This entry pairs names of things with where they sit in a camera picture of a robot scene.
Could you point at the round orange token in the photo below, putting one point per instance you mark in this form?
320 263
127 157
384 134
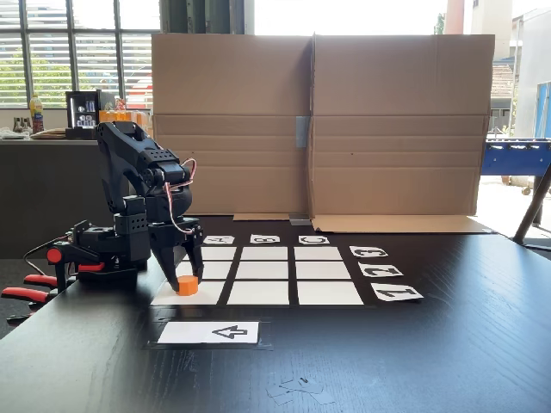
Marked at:
188 286

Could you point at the white nine-square grid sheet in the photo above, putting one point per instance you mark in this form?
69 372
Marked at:
261 275

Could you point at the paper sheet letter B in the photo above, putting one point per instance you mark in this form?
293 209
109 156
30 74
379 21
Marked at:
264 239

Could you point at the white arrow paper sheet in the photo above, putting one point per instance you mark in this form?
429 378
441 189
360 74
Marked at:
193 332

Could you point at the orange drink cartons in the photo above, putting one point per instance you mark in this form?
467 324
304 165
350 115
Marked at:
138 117

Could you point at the black bar clamp red knob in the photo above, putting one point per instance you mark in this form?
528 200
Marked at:
53 256

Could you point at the paper sheet letter C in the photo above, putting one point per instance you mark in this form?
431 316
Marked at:
313 239

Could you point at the colourful snack bag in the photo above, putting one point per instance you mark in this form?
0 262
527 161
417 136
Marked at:
119 104

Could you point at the dark grey counter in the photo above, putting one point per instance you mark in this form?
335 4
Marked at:
34 193

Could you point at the black mini fridge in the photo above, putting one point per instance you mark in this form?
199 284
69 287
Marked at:
82 112

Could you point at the flat wooden boards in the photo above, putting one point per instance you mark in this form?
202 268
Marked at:
49 134

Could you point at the paper sheet number 3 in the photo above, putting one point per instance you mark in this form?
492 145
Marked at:
368 252

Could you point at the dark small bottle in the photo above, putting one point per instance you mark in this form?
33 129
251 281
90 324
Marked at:
27 126
17 126

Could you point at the yellow drink bottle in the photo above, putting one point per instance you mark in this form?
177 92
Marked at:
36 112

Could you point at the white paper stack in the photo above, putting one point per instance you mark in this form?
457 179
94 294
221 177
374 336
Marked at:
13 133

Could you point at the paper sheet number 2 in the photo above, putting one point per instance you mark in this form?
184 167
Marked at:
380 270

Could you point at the blue foosball table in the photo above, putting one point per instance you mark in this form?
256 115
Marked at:
516 161

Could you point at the grey metal table leg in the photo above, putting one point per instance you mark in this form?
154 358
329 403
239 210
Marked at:
531 211

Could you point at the grey duct tape strip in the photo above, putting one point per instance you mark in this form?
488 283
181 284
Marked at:
302 131
300 221

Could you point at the brown cardboard box wall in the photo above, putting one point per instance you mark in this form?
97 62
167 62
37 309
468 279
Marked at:
400 86
228 86

